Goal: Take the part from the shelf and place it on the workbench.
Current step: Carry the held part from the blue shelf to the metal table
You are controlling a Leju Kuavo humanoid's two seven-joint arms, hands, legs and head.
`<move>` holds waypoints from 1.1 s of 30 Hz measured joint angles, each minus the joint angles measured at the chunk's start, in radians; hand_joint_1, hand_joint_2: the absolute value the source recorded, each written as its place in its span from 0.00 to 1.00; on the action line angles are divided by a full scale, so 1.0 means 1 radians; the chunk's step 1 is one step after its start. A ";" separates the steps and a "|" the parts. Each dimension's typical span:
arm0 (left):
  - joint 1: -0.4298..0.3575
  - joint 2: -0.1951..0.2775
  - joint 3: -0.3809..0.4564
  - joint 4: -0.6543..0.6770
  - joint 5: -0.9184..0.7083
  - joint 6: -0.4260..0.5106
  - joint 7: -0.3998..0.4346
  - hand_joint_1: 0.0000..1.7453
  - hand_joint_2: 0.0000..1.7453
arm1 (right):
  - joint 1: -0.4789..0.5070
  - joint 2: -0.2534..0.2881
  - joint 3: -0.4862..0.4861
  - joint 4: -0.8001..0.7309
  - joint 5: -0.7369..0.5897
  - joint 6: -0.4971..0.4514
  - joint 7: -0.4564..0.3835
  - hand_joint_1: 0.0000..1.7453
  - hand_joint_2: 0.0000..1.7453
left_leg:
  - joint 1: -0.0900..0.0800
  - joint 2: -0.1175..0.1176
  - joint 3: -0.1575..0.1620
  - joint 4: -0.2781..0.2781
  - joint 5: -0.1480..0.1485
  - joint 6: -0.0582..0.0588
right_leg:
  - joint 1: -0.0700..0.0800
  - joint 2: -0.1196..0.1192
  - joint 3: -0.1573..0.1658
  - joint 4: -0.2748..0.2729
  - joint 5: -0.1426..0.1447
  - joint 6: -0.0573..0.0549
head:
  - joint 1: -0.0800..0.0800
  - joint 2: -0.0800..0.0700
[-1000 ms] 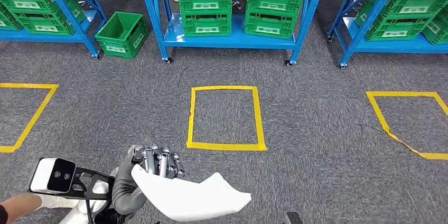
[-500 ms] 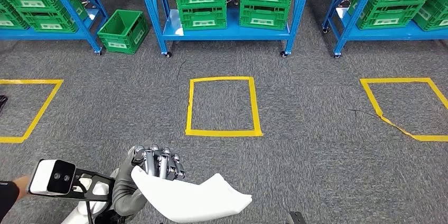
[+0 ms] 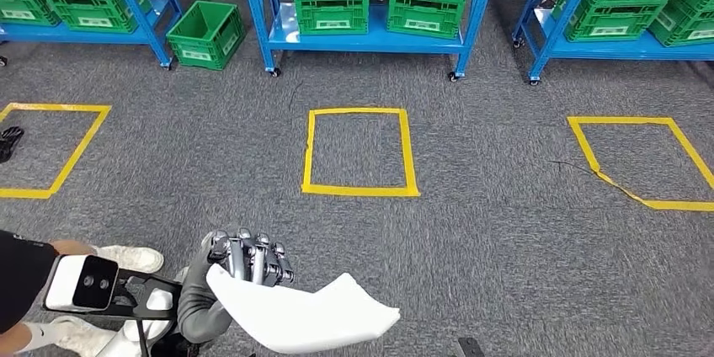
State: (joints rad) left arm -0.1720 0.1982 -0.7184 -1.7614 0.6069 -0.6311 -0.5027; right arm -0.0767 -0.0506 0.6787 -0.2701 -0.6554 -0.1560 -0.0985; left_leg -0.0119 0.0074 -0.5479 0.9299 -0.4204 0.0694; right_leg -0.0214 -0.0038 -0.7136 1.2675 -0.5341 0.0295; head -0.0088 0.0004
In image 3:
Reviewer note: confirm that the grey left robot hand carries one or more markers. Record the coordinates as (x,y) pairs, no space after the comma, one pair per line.
(251,257)

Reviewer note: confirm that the white curved plastic part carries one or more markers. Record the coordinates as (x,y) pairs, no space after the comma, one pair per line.
(301,315)

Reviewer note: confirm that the yellow floor tape square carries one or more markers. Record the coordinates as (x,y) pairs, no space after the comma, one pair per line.
(56,108)
(613,120)
(357,190)

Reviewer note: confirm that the open empty green crate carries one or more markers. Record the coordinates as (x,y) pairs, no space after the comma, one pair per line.
(206,36)

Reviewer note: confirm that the person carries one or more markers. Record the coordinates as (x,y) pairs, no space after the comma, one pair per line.
(22,276)

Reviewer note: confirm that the black robot foot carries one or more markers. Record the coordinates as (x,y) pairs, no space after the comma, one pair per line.
(471,349)

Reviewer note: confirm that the blue metal shelving rack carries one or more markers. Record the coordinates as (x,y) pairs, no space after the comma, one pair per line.
(613,50)
(111,36)
(368,42)

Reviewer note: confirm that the black ribbed shoe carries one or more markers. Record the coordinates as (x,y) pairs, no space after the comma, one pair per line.
(11,142)

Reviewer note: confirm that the black camera bracket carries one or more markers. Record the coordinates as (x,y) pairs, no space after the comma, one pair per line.
(150,278)

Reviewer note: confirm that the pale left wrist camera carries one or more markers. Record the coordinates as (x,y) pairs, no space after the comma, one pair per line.
(72,285)

